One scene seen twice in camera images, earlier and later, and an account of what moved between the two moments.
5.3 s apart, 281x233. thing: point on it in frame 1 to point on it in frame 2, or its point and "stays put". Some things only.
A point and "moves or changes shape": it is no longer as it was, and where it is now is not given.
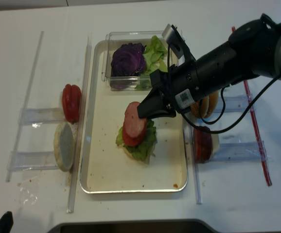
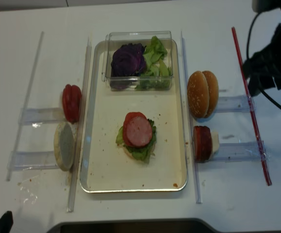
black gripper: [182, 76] to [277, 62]
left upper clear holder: [28, 116] stays put
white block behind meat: [215, 138] stays put
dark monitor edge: [167, 226] stays put
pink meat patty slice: [134, 127] moves or changes shape
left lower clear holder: [31, 160] stays put
